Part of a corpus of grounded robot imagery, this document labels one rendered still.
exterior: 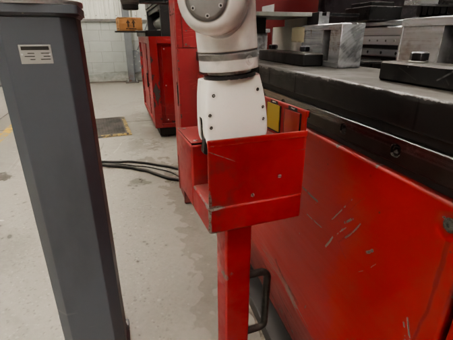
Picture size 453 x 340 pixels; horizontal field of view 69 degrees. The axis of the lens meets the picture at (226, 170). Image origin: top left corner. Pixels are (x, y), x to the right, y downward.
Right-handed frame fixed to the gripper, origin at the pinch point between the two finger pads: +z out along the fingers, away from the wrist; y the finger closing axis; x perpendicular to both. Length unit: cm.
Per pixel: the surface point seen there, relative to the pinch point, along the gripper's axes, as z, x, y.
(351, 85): -11.5, 2.9, -19.3
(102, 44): -6, -756, 5
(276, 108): -7.9, -4.1, -9.6
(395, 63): -14.1, 4.7, -25.9
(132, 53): 17, -731, -52
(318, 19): -21, -31, -37
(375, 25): -18, -39, -62
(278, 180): 1.0, 4.7, -5.0
